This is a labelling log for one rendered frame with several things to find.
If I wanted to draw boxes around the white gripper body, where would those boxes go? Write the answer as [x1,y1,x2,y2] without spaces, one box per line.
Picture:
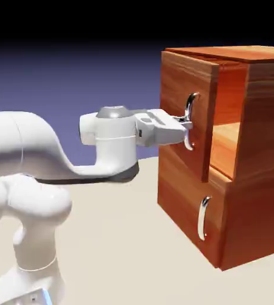
[147,108,187,147]

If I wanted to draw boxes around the wooden cabinet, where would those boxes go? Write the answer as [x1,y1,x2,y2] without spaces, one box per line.
[157,45,274,272]

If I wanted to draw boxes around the curved silver door handle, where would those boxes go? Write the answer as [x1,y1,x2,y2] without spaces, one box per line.
[197,195,212,241]
[183,92,200,151]

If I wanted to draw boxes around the wooden cabinet door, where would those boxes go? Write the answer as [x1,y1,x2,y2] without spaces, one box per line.
[157,155,233,270]
[158,50,220,183]

